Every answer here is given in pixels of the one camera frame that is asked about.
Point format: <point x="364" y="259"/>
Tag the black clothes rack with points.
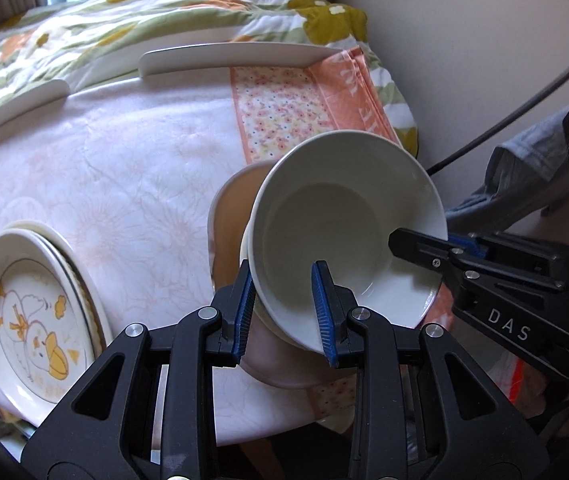
<point x="500" y="126"/>

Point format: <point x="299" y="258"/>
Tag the floral green striped duvet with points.
<point x="89" y="42"/>

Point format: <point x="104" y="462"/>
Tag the right white table rail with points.
<point x="231" y="54"/>

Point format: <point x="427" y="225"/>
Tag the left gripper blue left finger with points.
<point x="144" y="409"/>

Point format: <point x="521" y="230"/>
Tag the plain white plate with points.
<point x="100" y="331"/>

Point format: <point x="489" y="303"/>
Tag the grey hanging garment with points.
<point x="524" y="174"/>

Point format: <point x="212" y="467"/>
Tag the orange floral cloth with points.
<point x="278" y="108"/>

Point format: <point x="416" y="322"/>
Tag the cream yellow bowl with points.
<point x="259" y="308"/>

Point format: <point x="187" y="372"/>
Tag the white floral tablecloth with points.
<point x="126" y="173"/>

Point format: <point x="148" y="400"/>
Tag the left white table rail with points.
<point x="52" y="90"/>

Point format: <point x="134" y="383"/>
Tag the small duck pattern plate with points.
<point x="45" y="343"/>

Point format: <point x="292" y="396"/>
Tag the white table rail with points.
<point x="52" y="90"/>
<point x="231" y="54"/>

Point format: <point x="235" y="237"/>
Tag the white ribbed bowl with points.
<point x="337" y="197"/>

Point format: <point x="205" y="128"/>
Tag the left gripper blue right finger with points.
<point x="424" y="408"/>

